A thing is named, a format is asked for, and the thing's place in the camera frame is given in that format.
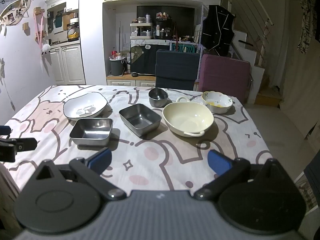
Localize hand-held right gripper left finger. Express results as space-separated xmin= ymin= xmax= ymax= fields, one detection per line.
xmin=29 ymin=147 xmax=127 ymax=201

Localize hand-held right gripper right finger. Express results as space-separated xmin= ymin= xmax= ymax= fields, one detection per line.
xmin=194 ymin=149 xmax=292 ymax=201

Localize floral ceramic bowl yellow rim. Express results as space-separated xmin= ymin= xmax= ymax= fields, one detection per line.
xmin=202 ymin=91 xmax=233 ymax=114

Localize round steel bowl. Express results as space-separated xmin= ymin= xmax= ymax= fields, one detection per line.
xmin=148 ymin=88 xmax=168 ymax=108

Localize rectangular steel tray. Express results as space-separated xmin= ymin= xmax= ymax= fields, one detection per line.
xmin=69 ymin=118 xmax=114 ymax=146
xmin=119 ymin=103 xmax=162 ymax=137

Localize cartoon bear printed tablecloth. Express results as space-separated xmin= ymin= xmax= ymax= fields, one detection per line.
xmin=0 ymin=84 xmax=273 ymax=195

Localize white plate black rim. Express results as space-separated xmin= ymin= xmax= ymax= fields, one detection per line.
xmin=63 ymin=92 xmax=108 ymax=119

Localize wooden platform with drawers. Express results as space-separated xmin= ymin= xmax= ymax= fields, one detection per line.
xmin=106 ymin=74 xmax=157 ymax=87

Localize pink chair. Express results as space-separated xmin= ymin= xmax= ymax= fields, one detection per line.
xmin=197 ymin=54 xmax=251 ymax=104

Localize white kitchen base cabinets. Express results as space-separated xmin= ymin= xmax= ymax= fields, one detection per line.
xmin=49 ymin=42 xmax=87 ymax=85

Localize grey trash bin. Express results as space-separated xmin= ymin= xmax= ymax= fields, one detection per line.
xmin=109 ymin=56 xmax=125 ymax=76

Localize staircase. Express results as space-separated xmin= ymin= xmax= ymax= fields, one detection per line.
xmin=232 ymin=27 xmax=283 ymax=108

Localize dark blue chair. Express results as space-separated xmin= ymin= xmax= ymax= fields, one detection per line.
xmin=155 ymin=49 xmax=200 ymax=90

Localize black cabinet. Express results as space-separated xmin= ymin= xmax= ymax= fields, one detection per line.
xmin=130 ymin=39 xmax=170 ymax=75

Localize pink hanging ribbon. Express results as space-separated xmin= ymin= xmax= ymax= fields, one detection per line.
xmin=34 ymin=12 xmax=49 ymax=48

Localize green sign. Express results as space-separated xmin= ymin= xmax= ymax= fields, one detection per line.
xmin=171 ymin=44 xmax=195 ymax=53

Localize black jacket white trim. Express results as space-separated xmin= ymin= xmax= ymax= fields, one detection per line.
xmin=201 ymin=5 xmax=235 ymax=57

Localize white shelf rack with bottles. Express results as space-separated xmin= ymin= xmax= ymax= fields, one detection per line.
xmin=130 ymin=22 xmax=153 ymax=39

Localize black and white hanging cloth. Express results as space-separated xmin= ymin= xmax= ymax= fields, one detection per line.
xmin=297 ymin=0 xmax=320 ymax=54

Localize cream bowl with handles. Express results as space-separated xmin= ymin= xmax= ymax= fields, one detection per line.
xmin=162 ymin=96 xmax=214 ymax=137

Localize wooden wall photo display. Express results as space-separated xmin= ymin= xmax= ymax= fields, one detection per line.
xmin=0 ymin=0 xmax=32 ymax=27

